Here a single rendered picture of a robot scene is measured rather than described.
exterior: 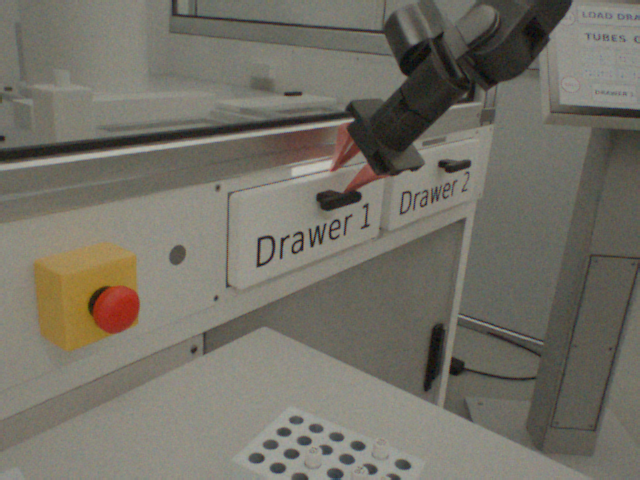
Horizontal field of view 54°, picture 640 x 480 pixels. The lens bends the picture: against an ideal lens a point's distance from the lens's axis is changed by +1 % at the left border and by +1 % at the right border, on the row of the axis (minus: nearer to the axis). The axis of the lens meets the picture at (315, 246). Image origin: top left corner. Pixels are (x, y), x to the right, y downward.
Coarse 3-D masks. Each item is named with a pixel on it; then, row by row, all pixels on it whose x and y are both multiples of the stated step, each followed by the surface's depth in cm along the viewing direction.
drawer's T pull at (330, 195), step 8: (320, 192) 76; (328, 192) 76; (336, 192) 77; (352, 192) 77; (360, 192) 77; (320, 200) 76; (328, 200) 73; (336, 200) 74; (344, 200) 75; (352, 200) 76; (360, 200) 78; (320, 208) 73; (328, 208) 73; (336, 208) 74
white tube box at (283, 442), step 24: (288, 408) 53; (264, 432) 49; (288, 432) 50; (312, 432) 51; (336, 432) 50; (240, 456) 47; (264, 456) 47; (288, 456) 48; (336, 456) 47; (360, 456) 48; (408, 456) 48
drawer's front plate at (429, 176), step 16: (448, 144) 104; (464, 144) 106; (480, 144) 111; (432, 160) 98; (400, 176) 91; (416, 176) 95; (432, 176) 100; (448, 176) 104; (464, 176) 109; (384, 192) 92; (400, 192) 93; (416, 192) 97; (448, 192) 106; (464, 192) 111; (384, 208) 92; (416, 208) 98; (432, 208) 103; (384, 224) 93; (400, 224) 95
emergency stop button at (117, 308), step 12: (108, 288) 50; (120, 288) 50; (96, 300) 50; (108, 300) 49; (120, 300) 50; (132, 300) 51; (96, 312) 49; (108, 312) 49; (120, 312) 50; (132, 312) 51; (96, 324) 50; (108, 324) 50; (120, 324) 50
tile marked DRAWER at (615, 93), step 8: (592, 88) 130; (600, 88) 130; (608, 88) 130; (616, 88) 130; (624, 88) 130; (632, 88) 130; (592, 96) 129; (600, 96) 129; (608, 96) 130; (616, 96) 130; (624, 96) 130; (632, 96) 130; (632, 104) 129
